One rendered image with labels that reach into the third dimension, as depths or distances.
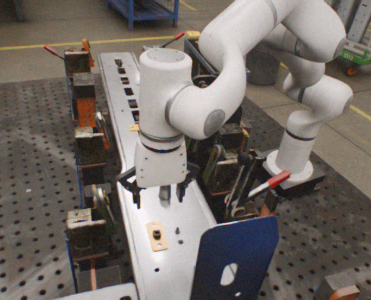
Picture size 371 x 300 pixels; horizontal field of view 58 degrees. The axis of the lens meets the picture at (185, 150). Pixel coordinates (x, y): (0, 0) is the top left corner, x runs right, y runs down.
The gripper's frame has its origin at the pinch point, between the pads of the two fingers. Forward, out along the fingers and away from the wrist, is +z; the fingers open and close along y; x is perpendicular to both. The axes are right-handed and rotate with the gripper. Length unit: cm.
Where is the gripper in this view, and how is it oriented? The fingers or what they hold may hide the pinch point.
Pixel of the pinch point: (159, 198)
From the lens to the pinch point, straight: 72.8
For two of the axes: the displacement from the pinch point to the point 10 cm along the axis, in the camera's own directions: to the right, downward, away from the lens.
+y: -9.5, 1.1, -2.8
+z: -0.8, 8.0, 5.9
